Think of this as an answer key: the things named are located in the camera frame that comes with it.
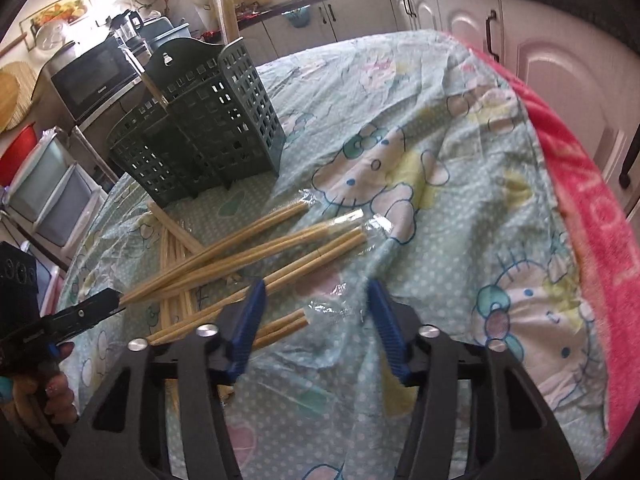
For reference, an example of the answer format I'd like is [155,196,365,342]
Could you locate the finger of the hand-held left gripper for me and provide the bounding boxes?
[42,287,127,348]

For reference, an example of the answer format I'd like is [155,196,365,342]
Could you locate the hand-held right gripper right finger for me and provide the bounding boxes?
[366,279,582,480]

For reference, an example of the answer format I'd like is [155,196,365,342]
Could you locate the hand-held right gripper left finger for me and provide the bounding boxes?
[54,280,268,480]

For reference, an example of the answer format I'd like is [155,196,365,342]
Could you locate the bamboo chopstick pair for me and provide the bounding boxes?
[209,0,231,43]
[120,45,168,111]
[119,201,313,306]
[222,0,243,44]

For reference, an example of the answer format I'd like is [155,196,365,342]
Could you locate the pile of chopsticks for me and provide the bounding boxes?
[145,200,396,401]

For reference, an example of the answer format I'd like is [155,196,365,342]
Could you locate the dark green plastic utensil holder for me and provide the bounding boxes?
[107,37,287,208]

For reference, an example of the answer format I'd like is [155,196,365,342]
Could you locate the person's left hand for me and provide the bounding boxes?
[12,342,81,428]

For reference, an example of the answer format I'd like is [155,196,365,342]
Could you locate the plastic storage drawer tower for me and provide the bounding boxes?
[7,130,102,252]

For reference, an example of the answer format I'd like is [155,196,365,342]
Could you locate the red plastic basin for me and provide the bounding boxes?
[0,122,39,187]

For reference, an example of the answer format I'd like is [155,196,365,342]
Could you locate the light blue cartoon tablecloth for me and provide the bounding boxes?
[65,27,616,480]

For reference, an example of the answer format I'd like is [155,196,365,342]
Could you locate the round woven bamboo mat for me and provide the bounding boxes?
[0,60,42,132]

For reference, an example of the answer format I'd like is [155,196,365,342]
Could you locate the black microwave oven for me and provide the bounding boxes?
[47,35,147,122]

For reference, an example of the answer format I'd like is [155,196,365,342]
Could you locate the pink fleece blanket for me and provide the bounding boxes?
[469,47,640,461]

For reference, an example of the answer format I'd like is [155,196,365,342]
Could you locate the light blue storage box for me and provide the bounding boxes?
[137,16,192,46]

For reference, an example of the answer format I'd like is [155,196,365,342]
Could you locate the white kitchen base cabinets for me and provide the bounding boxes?
[240,0,640,188]

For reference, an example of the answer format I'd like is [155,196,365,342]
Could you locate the fruit wall picture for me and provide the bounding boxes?
[20,0,91,51]

